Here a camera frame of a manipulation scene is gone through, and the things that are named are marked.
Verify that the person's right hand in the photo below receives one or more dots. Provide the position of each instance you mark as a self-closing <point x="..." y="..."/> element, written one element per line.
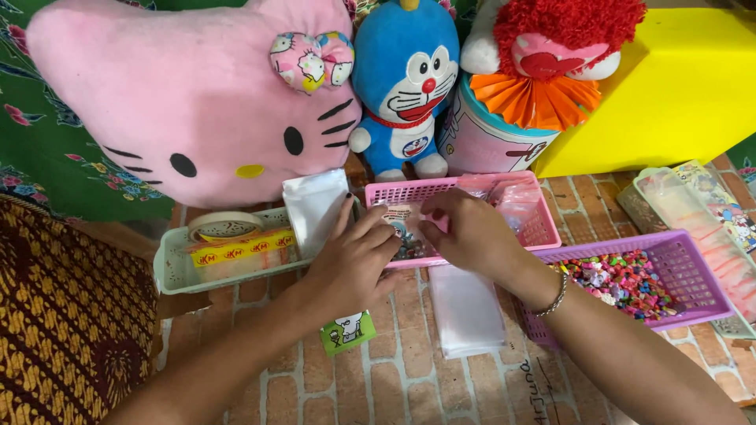
<point x="478" y="236"/>

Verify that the person's left hand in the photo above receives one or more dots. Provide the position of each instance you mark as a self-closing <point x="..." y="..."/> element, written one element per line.
<point x="348" y="268"/>

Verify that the person's right fingers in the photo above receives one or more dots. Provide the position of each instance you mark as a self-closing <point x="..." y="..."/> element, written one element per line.
<point x="438" y="215"/>

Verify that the small clear bead packet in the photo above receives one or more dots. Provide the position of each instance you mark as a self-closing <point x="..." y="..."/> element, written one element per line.
<point x="405" y="233"/>

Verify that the clear packets in pink basket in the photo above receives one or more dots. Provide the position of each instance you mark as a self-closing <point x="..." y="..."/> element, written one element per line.
<point x="508" y="198"/>

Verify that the pink round tin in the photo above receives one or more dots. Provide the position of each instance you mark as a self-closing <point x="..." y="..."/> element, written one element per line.
<point x="484" y="141"/>

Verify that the pink plastic basket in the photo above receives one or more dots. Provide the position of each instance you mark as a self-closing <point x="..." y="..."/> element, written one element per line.
<point x="531" y="218"/>

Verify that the stack of clear plastic bags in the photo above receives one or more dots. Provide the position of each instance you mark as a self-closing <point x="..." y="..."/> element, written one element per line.
<point x="466" y="313"/>

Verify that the stack of white pouches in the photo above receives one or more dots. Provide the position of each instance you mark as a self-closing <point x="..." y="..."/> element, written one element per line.
<point x="313" y="206"/>

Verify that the blue robot cat plush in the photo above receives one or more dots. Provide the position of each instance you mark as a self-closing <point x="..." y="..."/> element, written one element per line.
<point x="404" y="88"/>

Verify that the green sticker card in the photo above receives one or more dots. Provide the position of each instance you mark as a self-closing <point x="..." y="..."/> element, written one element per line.
<point x="348" y="332"/>

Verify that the red haired clown doll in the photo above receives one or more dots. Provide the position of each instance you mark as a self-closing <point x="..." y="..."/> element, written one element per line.
<point x="549" y="59"/>

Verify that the pile of colourful beads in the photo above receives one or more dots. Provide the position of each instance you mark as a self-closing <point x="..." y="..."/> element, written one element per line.
<point x="620" y="283"/>

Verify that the yellow label plastic bag pack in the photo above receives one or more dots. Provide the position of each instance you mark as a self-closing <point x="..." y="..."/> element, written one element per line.
<point x="242" y="251"/>

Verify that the beige plastic basket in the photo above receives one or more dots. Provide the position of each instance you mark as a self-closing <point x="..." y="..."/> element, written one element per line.
<point x="644" y="206"/>

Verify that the roll of tape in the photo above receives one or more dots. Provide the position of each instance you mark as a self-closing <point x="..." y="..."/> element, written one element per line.
<point x="224" y="225"/>

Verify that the yellow box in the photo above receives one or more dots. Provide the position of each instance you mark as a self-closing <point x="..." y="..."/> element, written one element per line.
<point x="673" y="94"/>

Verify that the purple plastic basket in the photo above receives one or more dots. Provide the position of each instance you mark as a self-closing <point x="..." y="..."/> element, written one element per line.
<point x="697" y="271"/>

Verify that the cartoon print plastic bags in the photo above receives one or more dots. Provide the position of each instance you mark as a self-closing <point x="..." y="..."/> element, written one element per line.
<point x="709" y="224"/>

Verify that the pale green plastic tray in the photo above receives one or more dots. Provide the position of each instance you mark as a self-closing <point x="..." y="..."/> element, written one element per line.
<point x="171" y="265"/>

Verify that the pink cat face pillow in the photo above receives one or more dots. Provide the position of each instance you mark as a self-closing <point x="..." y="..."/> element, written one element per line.
<point x="189" y="97"/>

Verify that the brown yellow batik cloth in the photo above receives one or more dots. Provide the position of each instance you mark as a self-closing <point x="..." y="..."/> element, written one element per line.
<point x="71" y="319"/>

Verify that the green floral cloth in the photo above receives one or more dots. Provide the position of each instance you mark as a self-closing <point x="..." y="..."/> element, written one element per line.
<point x="53" y="118"/>

